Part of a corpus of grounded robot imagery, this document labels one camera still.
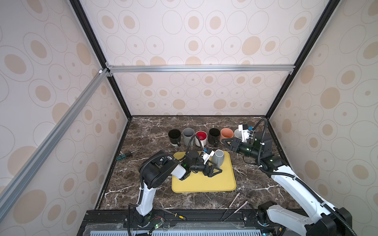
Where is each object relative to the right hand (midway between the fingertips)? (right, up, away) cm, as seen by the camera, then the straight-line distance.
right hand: (224, 141), depth 74 cm
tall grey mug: (-19, +3, +24) cm, 31 cm away
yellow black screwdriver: (-24, -37, +1) cm, 45 cm away
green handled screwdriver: (-59, -11, +24) cm, 65 cm away
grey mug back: (-1, -10, +12) cm, 16 cm away
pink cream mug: (+7, +3, +28) cm, 29 cm away
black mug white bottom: (-27, +1, +22) cm, 35 cm away
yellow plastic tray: (+3, -24, +12) cm, 27 cm away
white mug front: (-9, +1, +28) cm, 29 cm away
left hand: (+1, -16, +9) cm, 19 cm away
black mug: (-2, +1, +24) cm, 24 cm away
